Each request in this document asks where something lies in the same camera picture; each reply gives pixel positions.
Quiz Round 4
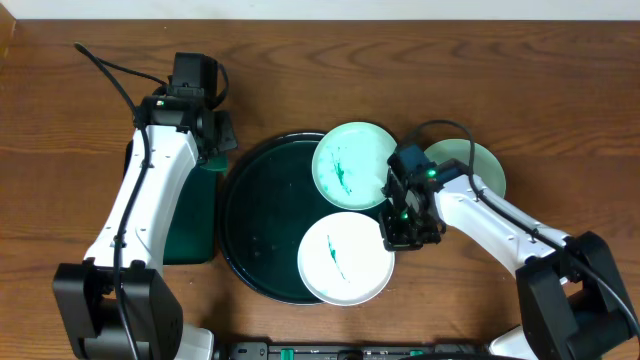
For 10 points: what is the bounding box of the mint plate top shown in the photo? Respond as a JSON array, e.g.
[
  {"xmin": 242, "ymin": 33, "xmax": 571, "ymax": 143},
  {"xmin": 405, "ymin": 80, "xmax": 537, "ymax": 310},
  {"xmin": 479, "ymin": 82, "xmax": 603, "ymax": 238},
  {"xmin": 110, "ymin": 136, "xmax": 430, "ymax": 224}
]
[{"xmin": 311, "ymin": 122, "xmax": 397, "ymax": 211}]

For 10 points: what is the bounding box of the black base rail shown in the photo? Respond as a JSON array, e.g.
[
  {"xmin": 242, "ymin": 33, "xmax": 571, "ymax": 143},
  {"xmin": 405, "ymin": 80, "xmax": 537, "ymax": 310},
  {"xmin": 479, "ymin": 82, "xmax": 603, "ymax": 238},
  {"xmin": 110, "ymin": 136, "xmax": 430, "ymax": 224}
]
[{"xmin": 212, "ymin": 341, "xmax": 489, "ymax": 360}]

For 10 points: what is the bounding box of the mint plate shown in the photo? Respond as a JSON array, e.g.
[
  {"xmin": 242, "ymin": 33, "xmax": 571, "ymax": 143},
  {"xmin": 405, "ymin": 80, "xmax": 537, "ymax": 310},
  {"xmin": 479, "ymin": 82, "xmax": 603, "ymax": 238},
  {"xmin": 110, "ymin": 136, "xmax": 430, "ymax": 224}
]
[
  {"xmin": 311, "ymin": 122, "xmax": 397, "ymax": 211},
  {"xmin": 424, "ymin": 139, "xmax": 507, "ymax": 198}
]

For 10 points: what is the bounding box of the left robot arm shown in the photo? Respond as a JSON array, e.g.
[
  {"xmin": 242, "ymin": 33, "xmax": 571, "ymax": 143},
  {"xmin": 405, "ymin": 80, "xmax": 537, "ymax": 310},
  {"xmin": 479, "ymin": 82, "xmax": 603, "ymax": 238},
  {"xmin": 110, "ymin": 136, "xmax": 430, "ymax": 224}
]
[{"xmin": 52, "ymin": 96, "xmax": 237, "ymax": 359}]

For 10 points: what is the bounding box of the rectangular dark green tray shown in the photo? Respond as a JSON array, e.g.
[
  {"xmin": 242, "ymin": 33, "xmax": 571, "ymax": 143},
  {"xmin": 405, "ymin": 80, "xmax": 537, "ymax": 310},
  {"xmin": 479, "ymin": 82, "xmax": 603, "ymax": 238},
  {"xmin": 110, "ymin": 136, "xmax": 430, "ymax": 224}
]
[{"xmin": 112, "ymin": 132, "xmax": 217, "ymax": 271}]

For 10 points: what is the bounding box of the round dark green tray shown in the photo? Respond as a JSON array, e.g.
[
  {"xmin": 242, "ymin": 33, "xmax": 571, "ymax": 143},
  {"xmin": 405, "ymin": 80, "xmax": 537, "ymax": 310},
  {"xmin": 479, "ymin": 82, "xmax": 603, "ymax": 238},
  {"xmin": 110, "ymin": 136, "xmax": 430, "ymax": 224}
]
[{"xmin": 218, "ymin": 132, "xmax": 380, "ymax": 305}]

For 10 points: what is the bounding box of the white plate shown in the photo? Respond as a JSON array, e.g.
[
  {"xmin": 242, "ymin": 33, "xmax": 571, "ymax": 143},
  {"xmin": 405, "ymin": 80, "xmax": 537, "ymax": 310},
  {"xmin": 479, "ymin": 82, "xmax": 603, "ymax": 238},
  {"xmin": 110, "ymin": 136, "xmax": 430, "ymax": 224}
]
[{"xmin": 297, "ymin": 212, "xmax": 395, "ymax": 306}]

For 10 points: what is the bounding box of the green sponge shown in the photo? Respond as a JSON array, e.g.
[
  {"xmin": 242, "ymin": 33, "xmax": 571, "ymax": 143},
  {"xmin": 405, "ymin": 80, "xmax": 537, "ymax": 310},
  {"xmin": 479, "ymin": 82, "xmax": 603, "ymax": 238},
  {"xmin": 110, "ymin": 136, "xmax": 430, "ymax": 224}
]
[{"xmin": 201, "ymin": 154, "xmax": 229, "ymax": 173}]

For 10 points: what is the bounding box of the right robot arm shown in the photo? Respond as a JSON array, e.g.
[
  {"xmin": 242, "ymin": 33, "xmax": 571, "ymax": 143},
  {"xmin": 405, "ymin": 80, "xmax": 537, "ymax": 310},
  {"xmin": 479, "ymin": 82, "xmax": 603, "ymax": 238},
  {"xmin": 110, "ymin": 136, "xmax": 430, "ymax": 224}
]
[{"xmin": 379, "ymin": 153, "xmax": 639, "ymax": 360}]

